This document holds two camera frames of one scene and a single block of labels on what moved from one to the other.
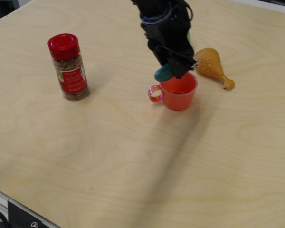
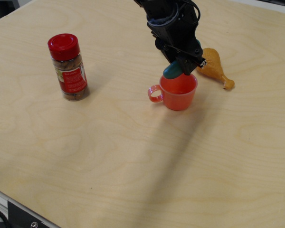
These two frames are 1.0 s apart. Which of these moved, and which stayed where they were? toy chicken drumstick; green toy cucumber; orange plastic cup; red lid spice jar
Moved: green toy cucumber
Stayed: toy chicken drumstick; orange plastic cup; red lid spice jar
